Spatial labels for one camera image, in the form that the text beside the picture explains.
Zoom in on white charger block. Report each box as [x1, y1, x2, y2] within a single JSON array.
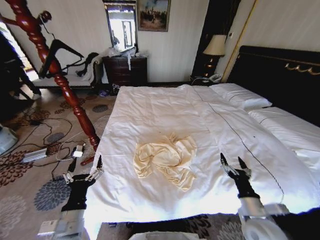
[[72, 144, 86, 159]]

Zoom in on red-brown wooden coat rack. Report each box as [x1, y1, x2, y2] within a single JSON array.
[[0, 0, 101, 166]]

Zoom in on table lamp with cream shade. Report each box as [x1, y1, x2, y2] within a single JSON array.
[[202, 34, 228, 77]]

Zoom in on clear plastic bag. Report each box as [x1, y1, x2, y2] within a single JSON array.
[[104, 45, 138, 59]]

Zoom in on white desk telephone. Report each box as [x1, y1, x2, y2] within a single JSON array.
[[207, 73, 224, 84]]

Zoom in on dark shoes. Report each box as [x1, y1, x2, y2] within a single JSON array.
[[99, 83, 121, 97]]

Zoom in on white bed duvet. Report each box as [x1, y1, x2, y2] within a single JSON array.
[[83, 84, 320, 240]]

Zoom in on dark wooden dresser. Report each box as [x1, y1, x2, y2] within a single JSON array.
[[102, 55, 149, 87]]

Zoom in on white robot front shell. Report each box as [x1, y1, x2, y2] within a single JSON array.
[[129, 232, 193, 240]]

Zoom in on black floor cable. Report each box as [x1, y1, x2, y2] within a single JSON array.
[[13, 116, 74, 181]]

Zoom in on wall mirror with dark frame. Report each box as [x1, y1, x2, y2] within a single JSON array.
[[103, 0, 139, 50]]

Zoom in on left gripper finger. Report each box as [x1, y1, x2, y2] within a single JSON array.
[[62, 157, 78, 186], [85, 154, 105, 182]]

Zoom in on black chair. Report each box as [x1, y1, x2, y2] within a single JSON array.
[[0, 31, 42, 121]]

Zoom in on dark headboard with gold ornament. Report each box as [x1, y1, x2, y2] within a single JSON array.
[[226, 45, 320, 127]]

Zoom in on white floor cable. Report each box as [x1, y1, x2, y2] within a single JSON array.
[[55, 131, 87, 161]]

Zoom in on white upholstered bench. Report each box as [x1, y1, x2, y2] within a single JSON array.
[[31, 53, 104, 89]]

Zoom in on cream crumpled garment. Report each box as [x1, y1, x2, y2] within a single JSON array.
[[132, 132, 199, 193]]

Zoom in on framed painting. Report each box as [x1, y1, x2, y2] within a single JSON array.
[[135, 0, 172, 33]]

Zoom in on black garment on bench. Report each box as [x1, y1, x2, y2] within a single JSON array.
[[75, 51, 101, 77]]

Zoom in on black clothes hanger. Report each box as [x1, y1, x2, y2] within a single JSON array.
[[37, 10, 85, 79]]

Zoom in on silver power adapter box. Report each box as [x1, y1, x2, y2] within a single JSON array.
[[20, 147, 49, 164]]

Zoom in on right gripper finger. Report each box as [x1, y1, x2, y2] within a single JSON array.
[[219, 152, 238, 177], [237, 156, 252, 177]]

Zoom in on white pillow with dark trim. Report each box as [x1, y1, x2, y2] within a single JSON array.
[[209, 82, 274, 112], [247, 106, 320, 166]]

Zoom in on dark nightstand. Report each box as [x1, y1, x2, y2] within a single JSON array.
[[189, 74, 226, 87]]

